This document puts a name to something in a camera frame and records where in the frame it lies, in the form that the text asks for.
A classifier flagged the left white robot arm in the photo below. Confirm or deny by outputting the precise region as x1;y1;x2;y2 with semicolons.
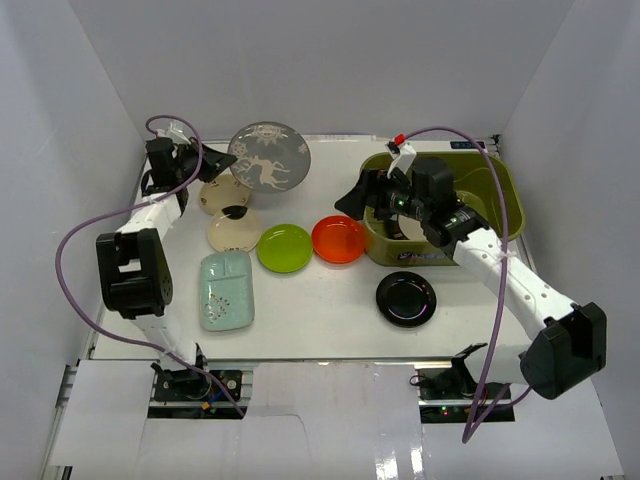
96;137;237;399

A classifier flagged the lime green plate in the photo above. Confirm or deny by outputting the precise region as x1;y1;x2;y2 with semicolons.
256;224;313;274

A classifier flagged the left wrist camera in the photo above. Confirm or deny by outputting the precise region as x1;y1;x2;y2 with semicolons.
155;120;190;145

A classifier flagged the cream plate with black spot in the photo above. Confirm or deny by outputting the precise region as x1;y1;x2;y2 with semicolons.
207;205;263;252

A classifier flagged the glossy black plate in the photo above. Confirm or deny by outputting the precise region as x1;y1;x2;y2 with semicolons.
375;271;437;329

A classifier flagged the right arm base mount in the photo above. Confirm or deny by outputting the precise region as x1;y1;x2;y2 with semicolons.
409;343;515;424

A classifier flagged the orange plate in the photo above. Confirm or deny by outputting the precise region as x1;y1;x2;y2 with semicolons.
311;215;365;264

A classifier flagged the light blue rectangular dish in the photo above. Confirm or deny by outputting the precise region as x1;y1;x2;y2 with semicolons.
199;250;255;332

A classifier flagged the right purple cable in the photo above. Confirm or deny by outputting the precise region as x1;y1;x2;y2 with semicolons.
402;125;532;445

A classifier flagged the beige plate with small marks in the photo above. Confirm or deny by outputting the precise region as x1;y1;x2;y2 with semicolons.
198;174;250;215

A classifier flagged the olive green plastic bin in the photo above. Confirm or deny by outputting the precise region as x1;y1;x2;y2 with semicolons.
362;150;525;267

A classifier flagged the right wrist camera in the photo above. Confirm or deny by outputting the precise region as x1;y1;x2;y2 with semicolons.
386;134;417;178

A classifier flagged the dark rimmed beige plate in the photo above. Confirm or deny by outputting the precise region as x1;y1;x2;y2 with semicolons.
383;214;426;241

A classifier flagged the grey reindeer pattern plate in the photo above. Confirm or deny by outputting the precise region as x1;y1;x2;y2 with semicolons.
227;122;311;194

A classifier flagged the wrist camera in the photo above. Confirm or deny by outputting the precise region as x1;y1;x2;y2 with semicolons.
386;134;417;178
155;120;190;145

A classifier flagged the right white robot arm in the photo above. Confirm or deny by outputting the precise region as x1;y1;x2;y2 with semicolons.
335;157;607;400

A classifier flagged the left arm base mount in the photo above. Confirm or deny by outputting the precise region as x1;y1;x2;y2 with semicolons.
151;363;243;403

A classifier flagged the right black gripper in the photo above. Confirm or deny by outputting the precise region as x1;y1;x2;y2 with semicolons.
335;167;430;223

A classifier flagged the right blue corner label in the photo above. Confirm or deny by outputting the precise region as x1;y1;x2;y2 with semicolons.
450;141;486;150

